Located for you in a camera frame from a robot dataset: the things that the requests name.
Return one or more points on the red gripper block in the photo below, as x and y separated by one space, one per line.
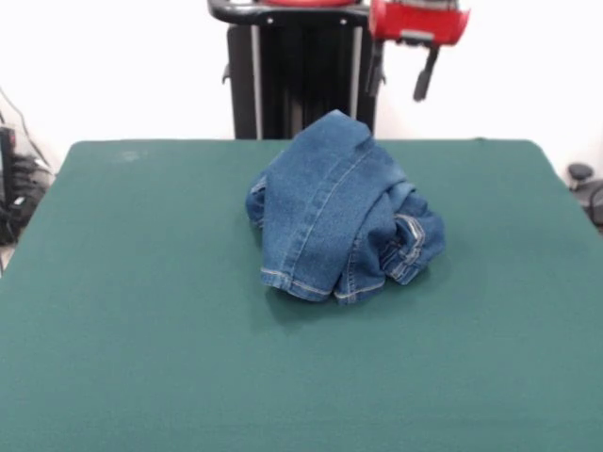
414 21

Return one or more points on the blue denim jeans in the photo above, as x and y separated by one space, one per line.
330 212

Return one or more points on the black office chair base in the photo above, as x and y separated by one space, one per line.
586 186

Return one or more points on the dark green table cloth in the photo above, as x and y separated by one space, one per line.
188 353

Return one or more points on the black electronics box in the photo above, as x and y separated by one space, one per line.
6 160

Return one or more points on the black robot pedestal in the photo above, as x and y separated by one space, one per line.
301 70

